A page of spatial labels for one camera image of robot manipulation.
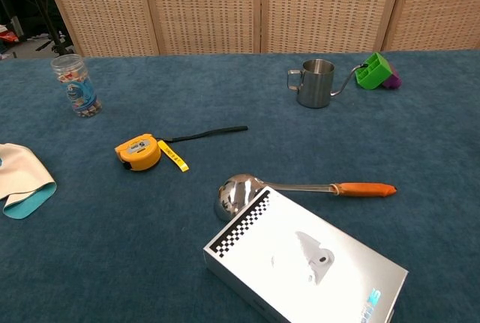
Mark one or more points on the white and teal cloth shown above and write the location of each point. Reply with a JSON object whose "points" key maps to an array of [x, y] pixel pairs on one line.
{"points": [[22, 177]]}

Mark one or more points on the steel gooseneck pitcher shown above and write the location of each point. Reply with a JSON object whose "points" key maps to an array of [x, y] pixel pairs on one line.
{"points": [[315, 87]]}

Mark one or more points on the wicker folding screen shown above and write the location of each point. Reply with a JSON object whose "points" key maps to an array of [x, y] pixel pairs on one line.
{"points": [[202, 8]]}

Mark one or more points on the purple plastic block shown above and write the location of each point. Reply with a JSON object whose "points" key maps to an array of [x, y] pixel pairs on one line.
{"points": [[393, 81]]}

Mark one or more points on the red white floor item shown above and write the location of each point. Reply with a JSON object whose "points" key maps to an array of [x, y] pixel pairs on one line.
{"points": [[8, 37]]}

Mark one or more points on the white box checker print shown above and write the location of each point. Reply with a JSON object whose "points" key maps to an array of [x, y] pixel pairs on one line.
{"points": [[300, 263]]}

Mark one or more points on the yellow tape measure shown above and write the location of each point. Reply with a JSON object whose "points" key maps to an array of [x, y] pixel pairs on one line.
{"points": [[138, 152]]}

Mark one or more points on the blue carpet table mat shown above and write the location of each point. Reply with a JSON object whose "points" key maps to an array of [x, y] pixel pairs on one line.
{"points": [[262, 143]]}

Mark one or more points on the green plastic compartment block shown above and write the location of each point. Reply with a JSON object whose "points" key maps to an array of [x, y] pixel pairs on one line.
{"points": [[371, 72]]}

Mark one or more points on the clear cartoon print jar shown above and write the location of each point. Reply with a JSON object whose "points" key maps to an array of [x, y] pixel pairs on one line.
{"points": [[77, 87]]}

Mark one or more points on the black tripod stand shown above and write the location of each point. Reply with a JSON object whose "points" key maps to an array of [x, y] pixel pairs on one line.
{"points": [[60, 47]]}

